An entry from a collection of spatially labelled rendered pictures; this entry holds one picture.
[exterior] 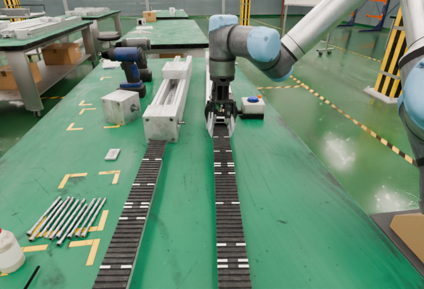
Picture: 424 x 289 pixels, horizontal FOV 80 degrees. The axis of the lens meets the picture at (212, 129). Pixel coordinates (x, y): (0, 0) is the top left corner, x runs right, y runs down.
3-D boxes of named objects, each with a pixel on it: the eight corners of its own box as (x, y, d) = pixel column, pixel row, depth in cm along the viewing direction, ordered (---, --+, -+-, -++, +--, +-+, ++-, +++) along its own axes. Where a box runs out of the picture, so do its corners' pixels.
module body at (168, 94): (180, 129, 89) (178, 107, 85) (151, 129, 89) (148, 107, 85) (192, 69, 160) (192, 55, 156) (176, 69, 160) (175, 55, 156)
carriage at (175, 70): (187, 84, 115) (186, 69, 111) (163, 84, 115) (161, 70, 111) (189, 74, 129) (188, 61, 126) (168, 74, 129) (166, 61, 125)
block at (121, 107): (130, 127, 91) (126, 102, 86) (105, 122, 95) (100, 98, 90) (147, 116, 99) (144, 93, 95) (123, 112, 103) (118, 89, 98)
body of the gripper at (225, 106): (209, 120, 73) (208, 79, 68) (209, 108, 81) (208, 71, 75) (235, 120, 74) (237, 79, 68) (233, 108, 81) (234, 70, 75)
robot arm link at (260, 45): (291, 45, 64) (255, 40, 70) (273, 20, 55) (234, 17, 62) (278, 74, 64) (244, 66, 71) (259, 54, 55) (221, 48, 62)
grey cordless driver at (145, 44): (153, 82, 137) (148, 39, 126) (115, 83, 135) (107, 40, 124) (154, 77, 143) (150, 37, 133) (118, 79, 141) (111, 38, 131)
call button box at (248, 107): (264, 119, 97) (265, 103, 94) (238, 119, 96) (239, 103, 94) (260, 110, 104) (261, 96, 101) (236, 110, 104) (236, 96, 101)
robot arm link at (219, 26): (226, 17, 60) (201, 15, 65) (225, 64, 65) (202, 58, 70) (247, 15, 65) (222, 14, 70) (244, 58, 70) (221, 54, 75)
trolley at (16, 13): (43, 68, 464) (24, 6, 416) (9, 70, 453) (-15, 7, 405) (60, 56, 552) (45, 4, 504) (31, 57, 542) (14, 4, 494)
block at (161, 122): (185, 142, 81) (183, 115, 77) (146, 143, 81) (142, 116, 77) (187, 129, 89) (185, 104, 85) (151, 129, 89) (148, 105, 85)
